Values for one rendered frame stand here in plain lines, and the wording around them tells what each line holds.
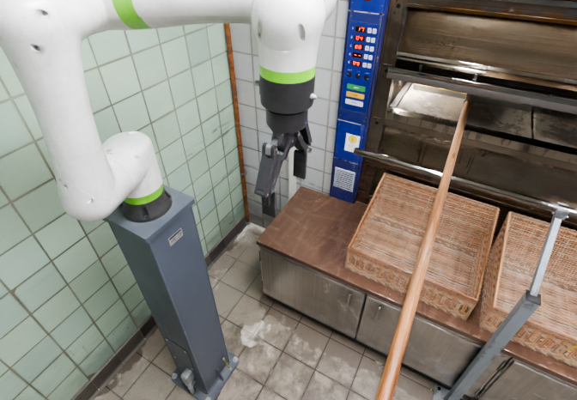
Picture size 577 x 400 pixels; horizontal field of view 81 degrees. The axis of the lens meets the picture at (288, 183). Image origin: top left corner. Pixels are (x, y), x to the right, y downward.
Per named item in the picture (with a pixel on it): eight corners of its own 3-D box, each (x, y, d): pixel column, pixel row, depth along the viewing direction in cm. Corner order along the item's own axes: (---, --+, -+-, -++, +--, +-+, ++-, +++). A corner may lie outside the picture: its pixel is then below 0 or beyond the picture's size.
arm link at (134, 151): (105, 208, 98) (79, 153, 86) (136, 175, 110) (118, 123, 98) (145, 215, 96) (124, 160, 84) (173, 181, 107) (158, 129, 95)
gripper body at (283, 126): (279, 89, 64) (279, 132, 70) (255, 109, 58) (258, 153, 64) (316, 99, 61) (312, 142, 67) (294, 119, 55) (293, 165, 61)
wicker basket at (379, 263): (374, 209, 197) (383, 170, 179) (481, 245, 175) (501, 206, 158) (342, 269, 164) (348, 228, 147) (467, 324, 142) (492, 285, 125)
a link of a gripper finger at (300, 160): (294, 150, 74) (294, 148, 74) (293, 175, 78) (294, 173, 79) (306, 154, 73) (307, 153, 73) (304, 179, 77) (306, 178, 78)
